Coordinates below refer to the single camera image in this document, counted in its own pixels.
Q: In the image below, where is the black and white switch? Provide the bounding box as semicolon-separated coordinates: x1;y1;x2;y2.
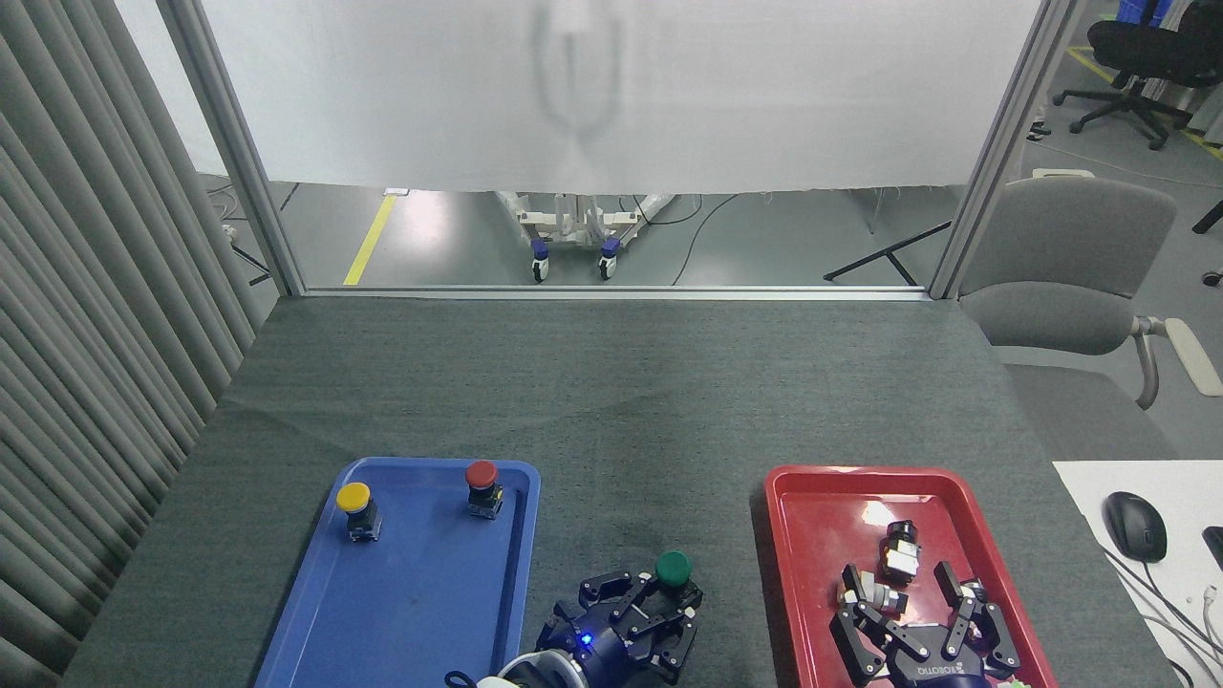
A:
878;520;924;587

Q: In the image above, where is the black stand leg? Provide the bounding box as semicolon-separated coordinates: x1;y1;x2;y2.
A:
823;220;955;287

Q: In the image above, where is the grey pleated curtain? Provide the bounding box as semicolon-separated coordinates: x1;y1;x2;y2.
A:
0;0;262;688

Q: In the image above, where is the red plastic tray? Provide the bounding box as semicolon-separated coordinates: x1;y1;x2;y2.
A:
763;464;1061;688

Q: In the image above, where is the silver frame crossbar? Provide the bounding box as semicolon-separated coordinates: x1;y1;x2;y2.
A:
300;284;933;303

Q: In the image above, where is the blue plastic tray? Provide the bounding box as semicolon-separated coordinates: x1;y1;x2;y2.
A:
253;456;543;688

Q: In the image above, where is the silver frame post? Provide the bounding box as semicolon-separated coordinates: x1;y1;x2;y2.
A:
157;0;308;298
928;0;1086;301

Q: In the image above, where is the yellow push button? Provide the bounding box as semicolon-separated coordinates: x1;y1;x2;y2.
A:
334;481;384;544

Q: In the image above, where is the white stand on wheels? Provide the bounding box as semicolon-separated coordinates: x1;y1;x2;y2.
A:
495;190;678;285

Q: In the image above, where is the grey padded chair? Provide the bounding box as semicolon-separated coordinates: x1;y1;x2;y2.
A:
957;176;1223;412

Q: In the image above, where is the green push button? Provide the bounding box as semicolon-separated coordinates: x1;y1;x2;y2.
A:
654;549;705;613

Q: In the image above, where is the black office chair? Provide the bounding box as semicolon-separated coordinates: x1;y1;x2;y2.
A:
1052;0;1223;152

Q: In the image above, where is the black floor cable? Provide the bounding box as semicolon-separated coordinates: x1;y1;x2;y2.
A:
671;193;740;287

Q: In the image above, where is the dark grey table cloth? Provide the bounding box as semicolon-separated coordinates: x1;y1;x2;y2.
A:
59;294;1181;688

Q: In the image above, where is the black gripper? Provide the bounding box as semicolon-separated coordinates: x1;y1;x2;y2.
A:
828;560;1022;688
535;570;706;686

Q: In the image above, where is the red push button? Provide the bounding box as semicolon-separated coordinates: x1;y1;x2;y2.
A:
463;460;505;521

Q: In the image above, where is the white side desk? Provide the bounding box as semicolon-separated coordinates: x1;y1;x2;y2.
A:
1052;460;1223;688

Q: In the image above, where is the white hanging cloth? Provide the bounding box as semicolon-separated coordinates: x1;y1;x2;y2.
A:
113;0;1048;198

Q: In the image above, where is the black mouse cable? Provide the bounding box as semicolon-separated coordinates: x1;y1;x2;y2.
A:
1099;545;1223;670

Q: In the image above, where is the black computer mouse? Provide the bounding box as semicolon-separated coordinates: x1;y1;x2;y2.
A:
1102;491;1169;564

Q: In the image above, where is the yellow floor tape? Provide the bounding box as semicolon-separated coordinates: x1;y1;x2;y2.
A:
342;194;397;288

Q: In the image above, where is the grey and black switch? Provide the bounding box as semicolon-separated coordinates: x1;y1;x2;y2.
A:
839;570;911;619

